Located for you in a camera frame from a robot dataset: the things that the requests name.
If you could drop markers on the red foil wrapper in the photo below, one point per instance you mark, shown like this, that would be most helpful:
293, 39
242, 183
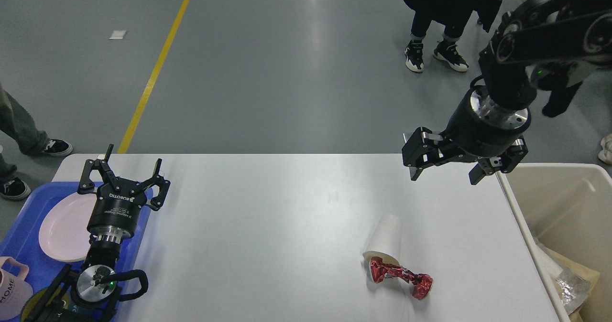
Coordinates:
379, 271

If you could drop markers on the shoe at edge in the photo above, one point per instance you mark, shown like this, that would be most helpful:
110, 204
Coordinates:
11, 186
18, 124
605, 154

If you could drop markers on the shoe at right edge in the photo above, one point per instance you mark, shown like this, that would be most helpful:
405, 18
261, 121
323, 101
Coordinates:
605, 154

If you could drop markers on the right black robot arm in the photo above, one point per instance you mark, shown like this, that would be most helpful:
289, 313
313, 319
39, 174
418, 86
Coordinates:
547, 45

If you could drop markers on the pink plate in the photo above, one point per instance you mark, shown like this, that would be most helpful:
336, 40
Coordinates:
63, 234

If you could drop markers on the white paper cup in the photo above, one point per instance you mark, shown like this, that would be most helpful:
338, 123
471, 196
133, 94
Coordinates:
551, 267
385, 243

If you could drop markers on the beige plastic bin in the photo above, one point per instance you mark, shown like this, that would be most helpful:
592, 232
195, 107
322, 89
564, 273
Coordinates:
567, 207

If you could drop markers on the dark teal mug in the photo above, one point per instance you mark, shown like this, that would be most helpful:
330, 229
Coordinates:
47, 314

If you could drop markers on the pink mug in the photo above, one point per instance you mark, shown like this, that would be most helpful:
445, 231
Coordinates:
14, 290

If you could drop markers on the blue plastic tray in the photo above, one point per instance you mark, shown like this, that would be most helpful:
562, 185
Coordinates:
22, 243

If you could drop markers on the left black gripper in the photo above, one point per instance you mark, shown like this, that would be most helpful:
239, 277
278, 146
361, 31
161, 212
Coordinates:
119, 209

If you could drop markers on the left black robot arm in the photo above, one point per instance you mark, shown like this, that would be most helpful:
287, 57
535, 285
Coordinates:
93, 292

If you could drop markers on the person in black coat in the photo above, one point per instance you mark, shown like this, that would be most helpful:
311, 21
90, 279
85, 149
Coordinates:
454, 15

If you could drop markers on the brown paper bag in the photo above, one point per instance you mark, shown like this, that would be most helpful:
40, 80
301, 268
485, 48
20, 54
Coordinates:
583, 271

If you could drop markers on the lying white paper cup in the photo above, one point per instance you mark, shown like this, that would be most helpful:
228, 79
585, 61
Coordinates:
385, 243

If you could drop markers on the left metal floor plate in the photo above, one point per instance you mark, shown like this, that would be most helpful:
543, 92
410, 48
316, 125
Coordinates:
405, 138

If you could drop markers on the aluminium foil sheet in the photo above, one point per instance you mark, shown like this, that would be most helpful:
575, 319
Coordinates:
572, 289

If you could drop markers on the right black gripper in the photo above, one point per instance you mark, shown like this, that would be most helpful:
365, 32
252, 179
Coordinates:
479, 130

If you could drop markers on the white paper on floor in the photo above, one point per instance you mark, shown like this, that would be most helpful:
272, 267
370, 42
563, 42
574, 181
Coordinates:
118, 35

